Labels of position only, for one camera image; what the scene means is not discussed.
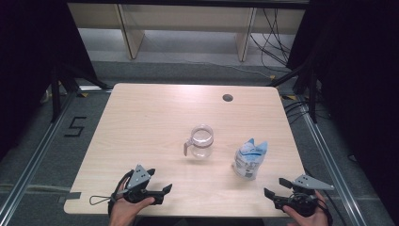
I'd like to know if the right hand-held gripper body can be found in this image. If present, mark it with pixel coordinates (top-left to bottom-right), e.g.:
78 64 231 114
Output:
274 174 335 218

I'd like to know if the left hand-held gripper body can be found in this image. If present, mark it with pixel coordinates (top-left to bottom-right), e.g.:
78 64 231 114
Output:
123 164 165 205

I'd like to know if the blue and white bag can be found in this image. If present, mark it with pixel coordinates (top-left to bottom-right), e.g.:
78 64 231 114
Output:
232 137 269 182

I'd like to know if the clear plastic jar with lid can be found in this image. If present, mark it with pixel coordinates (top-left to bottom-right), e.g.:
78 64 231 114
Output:
183 124 215 159

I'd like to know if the person's right hand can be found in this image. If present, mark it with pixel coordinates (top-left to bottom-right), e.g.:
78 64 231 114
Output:
281 191 330 226

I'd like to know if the person's left hand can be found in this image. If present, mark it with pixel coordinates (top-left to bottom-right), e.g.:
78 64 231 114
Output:
108 178 156 226

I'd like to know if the black metal stand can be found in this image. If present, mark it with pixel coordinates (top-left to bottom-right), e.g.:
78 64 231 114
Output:
50 61 113 124
266 61 320 124

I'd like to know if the black curtain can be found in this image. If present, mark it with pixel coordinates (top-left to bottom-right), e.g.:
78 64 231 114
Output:
285 0 399 220
0 0 97 159

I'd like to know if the light wooden shelf unit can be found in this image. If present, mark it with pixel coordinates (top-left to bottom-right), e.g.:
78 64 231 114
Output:
67 3 307 62

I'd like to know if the black left wrist strap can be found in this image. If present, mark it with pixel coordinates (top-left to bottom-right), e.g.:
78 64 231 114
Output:
107 169 135 218

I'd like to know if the black wrist strap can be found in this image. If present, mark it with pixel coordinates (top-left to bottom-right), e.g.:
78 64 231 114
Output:
315 197 334 226
107 169 135 218

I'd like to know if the aluminium floor rail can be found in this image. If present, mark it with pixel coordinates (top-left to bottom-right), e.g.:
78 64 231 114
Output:
0 90 78 222
300 93 369 226

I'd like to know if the black right wrist strap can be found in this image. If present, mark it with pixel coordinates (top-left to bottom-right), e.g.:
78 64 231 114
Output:
315 197 334 226

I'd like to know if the long black floor cable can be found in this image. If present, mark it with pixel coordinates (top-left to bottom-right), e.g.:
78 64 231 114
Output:
323 189 348 226

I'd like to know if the thin wire loop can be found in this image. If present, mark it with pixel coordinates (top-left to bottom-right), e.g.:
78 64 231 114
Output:
88 194 113 207

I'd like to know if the black floor cable bundle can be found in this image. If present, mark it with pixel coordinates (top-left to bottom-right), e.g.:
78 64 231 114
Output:
282 99 331 125

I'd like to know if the thin grey floor cable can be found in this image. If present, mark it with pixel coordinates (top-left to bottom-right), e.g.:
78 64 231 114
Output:
184 60 275 78

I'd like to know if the hanging black cable bundle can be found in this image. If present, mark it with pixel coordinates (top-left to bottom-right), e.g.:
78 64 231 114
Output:
248 8 294 69

